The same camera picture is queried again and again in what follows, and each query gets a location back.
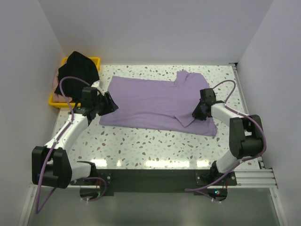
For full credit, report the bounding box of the purple t shirt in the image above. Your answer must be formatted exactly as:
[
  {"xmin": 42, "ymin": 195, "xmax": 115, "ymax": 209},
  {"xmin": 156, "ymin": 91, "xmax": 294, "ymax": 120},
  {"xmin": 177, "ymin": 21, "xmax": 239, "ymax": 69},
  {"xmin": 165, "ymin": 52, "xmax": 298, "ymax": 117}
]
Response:
[{"xmin": 99, "ymin": 71, "xmax": 217, "ymax": 137}]

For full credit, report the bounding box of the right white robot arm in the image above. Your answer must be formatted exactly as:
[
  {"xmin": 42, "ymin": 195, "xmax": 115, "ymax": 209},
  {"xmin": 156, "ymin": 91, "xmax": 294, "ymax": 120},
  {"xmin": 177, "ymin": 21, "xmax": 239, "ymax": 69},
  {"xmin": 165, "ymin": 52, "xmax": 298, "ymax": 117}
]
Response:
[{"xmin": 192, "ymin": 88, "xmax": 267, "ymax": 188}]

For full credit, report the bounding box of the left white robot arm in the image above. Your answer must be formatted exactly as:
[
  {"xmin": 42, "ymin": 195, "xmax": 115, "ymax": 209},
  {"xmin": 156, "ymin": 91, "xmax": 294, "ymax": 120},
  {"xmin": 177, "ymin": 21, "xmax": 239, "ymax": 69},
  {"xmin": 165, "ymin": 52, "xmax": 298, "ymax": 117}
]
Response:
[{"xmin": 32, "ymin": 87, "xmax": 118, "ymax": 188}]

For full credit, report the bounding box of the pink t shirt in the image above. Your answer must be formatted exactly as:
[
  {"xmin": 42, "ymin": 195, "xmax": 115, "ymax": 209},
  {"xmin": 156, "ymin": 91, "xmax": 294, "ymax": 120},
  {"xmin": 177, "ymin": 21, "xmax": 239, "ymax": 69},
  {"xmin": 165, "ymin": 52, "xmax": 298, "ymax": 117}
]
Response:
[{"xmin": 52, "ymin": 72, "xmax": 66, "ymax": 103}]

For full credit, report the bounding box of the black t shirt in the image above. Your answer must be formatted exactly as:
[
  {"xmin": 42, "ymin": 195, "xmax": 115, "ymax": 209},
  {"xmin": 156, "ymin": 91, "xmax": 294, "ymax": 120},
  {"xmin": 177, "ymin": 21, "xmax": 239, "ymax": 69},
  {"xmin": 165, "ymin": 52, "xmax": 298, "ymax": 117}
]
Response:
[{"xmin": 55, "ymin": 51, "xmax": 99, "ymax": 102}]

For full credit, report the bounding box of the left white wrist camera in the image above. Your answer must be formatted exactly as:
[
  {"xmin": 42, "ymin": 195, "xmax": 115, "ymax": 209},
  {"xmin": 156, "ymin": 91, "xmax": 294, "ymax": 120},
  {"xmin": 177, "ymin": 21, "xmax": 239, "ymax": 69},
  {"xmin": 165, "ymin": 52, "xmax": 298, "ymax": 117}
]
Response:
[{"xmin": 94, "ymin": 81, "xmax": 105, "ymax": 95}]

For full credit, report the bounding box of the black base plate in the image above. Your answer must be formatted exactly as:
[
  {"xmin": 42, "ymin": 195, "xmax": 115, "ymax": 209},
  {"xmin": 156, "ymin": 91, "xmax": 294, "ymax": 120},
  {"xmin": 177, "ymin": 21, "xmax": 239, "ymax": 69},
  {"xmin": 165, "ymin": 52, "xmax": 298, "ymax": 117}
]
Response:
[{"xmin": 71, "ymin": 169, "xmax": 237, "ymax": 198}]

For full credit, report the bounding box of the aluminium frame rail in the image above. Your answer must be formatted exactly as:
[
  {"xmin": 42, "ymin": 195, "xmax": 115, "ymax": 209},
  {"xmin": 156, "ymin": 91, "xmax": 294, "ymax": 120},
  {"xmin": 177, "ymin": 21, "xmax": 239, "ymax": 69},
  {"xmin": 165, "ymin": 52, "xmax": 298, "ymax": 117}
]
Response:
[{"xmin": 235, "ymin": 169, "xmax": 277, "ymax": 188}]

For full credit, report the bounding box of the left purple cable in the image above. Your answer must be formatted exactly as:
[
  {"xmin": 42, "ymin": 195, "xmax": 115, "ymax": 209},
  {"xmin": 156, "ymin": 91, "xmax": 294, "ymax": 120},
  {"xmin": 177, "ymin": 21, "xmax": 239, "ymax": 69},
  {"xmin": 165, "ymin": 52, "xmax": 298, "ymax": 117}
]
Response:
[{"xmin": 35, "ymin": 76, "xmax": 108, "ymax": 214}]

